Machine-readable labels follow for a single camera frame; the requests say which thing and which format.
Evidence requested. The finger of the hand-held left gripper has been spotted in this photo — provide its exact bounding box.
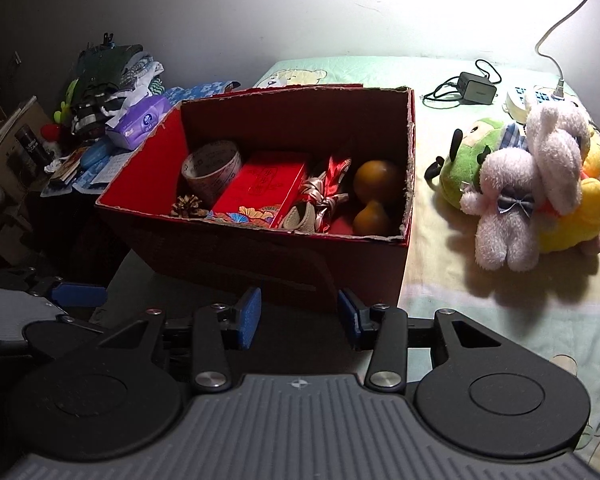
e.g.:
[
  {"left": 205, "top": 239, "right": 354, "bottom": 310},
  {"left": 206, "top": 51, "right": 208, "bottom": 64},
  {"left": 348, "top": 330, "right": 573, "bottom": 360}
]
[
  {"left": 27, "top": 266, "right": 108, "bottom": 309},
  {"left": 55, "top": 312, "right": 108, "bottom": 335}
]

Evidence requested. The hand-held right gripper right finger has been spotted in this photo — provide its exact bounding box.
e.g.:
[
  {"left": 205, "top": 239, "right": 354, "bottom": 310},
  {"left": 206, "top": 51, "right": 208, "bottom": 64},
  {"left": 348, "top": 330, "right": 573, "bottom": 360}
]
[{"left": 336, "top": 287, "right": 506, "bottom": 392}]

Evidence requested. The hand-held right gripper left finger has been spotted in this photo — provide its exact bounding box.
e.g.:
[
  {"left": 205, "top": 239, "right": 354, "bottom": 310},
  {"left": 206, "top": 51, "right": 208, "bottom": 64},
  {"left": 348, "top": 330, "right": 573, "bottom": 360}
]
[{"left": 97, "top": 287, "right": 262, "bottom": 395}]

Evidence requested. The red cardboard box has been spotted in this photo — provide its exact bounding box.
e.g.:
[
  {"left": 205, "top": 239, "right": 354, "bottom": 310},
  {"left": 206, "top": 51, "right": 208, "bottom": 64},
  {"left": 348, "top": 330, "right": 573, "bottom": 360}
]
[{"left": 95, "top": 85, "right": 417, "bottom": 313}]

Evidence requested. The brown pine cone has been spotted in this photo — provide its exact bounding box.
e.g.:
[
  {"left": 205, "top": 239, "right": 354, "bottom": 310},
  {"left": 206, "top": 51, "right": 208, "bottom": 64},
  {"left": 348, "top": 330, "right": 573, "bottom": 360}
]
[{"left": 171, "top": 194, "right": 204, "bottom": 219}]

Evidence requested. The red gift box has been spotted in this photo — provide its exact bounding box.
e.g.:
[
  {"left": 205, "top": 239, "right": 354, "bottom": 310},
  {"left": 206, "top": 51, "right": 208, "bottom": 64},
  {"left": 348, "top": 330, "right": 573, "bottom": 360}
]
[{"left": 205, "top": 151, "right": 311, "bottom": 229}]

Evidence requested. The brown gourd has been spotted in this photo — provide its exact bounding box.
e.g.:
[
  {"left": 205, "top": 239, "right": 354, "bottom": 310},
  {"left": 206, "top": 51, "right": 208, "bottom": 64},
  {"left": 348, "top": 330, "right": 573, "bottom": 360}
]
[{"left": 351, "top": 159, "right": 405, "bottom": 237}]

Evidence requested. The printed tape roll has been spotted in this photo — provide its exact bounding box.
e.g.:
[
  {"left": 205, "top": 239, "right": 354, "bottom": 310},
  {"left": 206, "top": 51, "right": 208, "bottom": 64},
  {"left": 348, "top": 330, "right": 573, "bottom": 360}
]
[{"left": 181, "top": 140, "right": 243, "bottom": 208}]

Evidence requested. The small stack of books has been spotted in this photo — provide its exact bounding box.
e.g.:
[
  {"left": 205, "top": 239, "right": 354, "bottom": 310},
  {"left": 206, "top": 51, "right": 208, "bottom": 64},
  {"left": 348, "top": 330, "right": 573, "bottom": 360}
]
[{"left": 47, "top": 152, "right": 88, "bottom": 186}]

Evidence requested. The white calendar paper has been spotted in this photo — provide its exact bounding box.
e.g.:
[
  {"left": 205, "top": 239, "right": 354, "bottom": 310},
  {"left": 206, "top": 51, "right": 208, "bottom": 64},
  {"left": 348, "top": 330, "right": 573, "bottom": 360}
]
[{"left": 87, "top": 152, "right": 131, "bottom": 186}]

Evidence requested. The pale bear print sheet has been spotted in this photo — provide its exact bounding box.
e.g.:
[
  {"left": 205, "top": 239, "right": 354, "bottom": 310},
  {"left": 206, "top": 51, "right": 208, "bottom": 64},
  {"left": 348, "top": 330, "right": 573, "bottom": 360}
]
[{"left": 252, "top": 57, "right": 600, "bottom": 476}]

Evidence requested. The blue oval case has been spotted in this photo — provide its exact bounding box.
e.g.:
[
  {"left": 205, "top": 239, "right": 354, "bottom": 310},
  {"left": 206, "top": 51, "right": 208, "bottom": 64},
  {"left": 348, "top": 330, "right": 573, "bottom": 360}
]
[{"left": 79, "top": 140, "right": 113, "bottom": 168}]

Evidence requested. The brown cardboard box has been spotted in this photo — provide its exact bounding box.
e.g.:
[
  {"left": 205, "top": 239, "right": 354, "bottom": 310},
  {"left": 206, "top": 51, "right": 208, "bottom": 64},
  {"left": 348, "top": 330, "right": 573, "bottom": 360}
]
[{"left": 0, "top": 95, "right": 56, "bottom": 203}]

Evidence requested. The black cylinder bottle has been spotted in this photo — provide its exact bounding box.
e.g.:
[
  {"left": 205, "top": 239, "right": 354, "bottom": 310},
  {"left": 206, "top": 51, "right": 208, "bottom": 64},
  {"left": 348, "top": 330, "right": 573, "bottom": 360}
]
[{"left": 14, "top": 125, "right": 46, "bottom": 166}]

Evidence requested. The white rabbit plush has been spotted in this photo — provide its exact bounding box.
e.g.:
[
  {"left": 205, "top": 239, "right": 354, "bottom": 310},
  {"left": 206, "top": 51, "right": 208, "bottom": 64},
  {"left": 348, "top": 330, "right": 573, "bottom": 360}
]
[{"left": 460, "top": 102, "right": 593, "bottom": 272}]

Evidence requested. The purple tissue pack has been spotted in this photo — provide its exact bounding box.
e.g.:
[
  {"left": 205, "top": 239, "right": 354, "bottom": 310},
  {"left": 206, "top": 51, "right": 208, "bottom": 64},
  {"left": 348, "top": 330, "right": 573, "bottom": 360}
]
[{"left": 105, "top": 94, "right": 173, "bottom": 150}]

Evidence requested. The small green toy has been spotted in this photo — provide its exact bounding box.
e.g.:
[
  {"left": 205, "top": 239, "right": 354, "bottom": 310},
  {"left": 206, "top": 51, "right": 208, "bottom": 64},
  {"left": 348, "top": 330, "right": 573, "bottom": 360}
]
[{"left": 54, "top": 79, "right": 81, "bottom": 123}]

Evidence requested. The green plush toy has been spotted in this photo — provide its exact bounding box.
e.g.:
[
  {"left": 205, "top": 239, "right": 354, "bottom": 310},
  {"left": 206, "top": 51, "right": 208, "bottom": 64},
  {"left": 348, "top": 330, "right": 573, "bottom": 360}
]
[{"left": 425, "top": 117, "right": 528, "bottom": 208}]

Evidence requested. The pile of clothes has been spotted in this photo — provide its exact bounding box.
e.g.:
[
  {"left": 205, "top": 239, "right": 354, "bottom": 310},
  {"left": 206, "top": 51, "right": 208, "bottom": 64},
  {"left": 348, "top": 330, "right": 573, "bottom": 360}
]
[{"left": 70, "top": 42, "right": 166, "bottom": 138}]

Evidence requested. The yellow duck plush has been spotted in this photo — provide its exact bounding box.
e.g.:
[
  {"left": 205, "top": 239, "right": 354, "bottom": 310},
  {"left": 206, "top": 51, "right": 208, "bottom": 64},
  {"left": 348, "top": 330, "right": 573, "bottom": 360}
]
[{"left": 535, "top": 147, "right": 600, "bottom": 253}]

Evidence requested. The black charger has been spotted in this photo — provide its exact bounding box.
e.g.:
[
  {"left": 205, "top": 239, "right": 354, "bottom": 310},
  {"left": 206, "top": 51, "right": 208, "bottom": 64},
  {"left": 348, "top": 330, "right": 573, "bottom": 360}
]
[{"left": 457, "top": 71, "right": 497, "bottom": 105}]

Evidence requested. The white power strip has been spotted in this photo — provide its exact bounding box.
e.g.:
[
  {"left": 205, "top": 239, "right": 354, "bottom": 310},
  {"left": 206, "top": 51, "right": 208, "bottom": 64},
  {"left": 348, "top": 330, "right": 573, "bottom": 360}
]
[{"left": 502, "top": 85, "right": 581, "bottom": 123}]

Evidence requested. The black charger cable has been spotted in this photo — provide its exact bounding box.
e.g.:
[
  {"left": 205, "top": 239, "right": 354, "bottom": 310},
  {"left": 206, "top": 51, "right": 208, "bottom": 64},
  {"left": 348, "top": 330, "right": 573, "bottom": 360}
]
[{"left": 422, "top": 59, "right": 502, "bottom": 107}]

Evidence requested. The white power cable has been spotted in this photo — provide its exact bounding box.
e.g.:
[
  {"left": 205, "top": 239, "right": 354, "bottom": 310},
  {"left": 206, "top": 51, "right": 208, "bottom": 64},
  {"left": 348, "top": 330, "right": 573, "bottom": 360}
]
[{"left": 535, "top": 0, "right": 600, "bottom": 101}]

